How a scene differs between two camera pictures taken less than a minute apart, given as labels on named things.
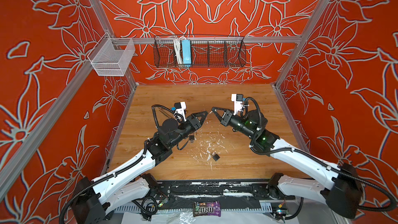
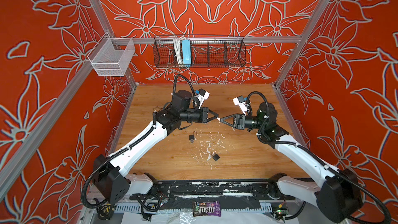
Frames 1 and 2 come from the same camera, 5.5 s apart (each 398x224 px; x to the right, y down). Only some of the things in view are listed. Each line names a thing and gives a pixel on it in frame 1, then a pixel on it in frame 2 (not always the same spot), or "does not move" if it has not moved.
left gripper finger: (203, 119) to (212, 118)
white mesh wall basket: (111, 56) does not move
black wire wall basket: (207, 51) does not move
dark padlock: (215, 156) does not move
